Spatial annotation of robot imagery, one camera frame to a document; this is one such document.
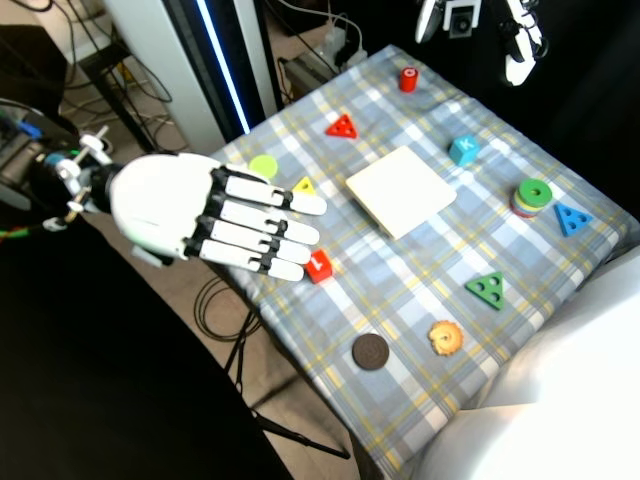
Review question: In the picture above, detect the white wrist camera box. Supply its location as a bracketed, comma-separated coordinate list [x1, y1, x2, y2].
[442, 0, 482, 40]

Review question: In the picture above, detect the white column with blue light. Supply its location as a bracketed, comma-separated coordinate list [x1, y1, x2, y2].
[102, 0, 284, 154]

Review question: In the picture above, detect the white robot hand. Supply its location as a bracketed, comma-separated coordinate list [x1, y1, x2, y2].
[107, 151, 329, 283]
[414, 0, 550, 87]

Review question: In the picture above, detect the coiled black cable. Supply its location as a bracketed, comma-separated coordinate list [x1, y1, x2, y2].
[193, 274, 264, 344]

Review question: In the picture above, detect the white robot body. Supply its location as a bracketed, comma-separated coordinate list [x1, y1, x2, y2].
[414, 254, 640, 480]

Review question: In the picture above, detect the white power strip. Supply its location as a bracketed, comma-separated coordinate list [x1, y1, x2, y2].
[322, 27, 369, 69]

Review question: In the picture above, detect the lime green round disc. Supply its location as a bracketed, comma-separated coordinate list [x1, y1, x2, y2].
[248, 154, 280, 180]

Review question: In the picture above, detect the dark brown toy cookie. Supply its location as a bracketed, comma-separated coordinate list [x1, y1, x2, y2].
[351, 333, 390, 372]

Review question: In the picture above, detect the grey metal box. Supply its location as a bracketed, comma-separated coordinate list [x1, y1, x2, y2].
[278, 49, 341, 96]

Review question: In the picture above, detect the red letter cube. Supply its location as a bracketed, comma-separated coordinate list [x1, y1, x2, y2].
[304, 248, 335, 285]

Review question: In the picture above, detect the red triangle block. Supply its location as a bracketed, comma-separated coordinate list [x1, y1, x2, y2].
[324, 113, 359, 140]

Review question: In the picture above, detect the green cable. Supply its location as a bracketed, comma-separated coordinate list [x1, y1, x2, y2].
[0, 225, 46, 244]

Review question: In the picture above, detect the yellow toy biscuit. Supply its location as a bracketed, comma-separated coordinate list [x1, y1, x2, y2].
[428, 320, 465, 358]

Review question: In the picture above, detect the black tripod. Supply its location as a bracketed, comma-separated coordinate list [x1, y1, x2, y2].
[222, 309, 351, 461]

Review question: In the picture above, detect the green triangle block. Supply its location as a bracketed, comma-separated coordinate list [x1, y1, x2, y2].
[464, 271, 505, 312]

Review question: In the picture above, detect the cyan letter cube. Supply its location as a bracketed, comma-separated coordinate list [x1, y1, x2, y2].
[448, 134, 482, 168]

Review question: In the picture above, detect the plaid table cloth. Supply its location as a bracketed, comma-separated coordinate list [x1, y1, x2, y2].
[207, 44, 631, 480]

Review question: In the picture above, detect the blue triangle block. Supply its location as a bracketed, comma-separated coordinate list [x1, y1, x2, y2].
[553, 203, 595, 238]

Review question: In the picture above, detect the colourful stacked ring tower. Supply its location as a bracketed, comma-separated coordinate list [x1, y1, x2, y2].
[509, 178, 554, 220]

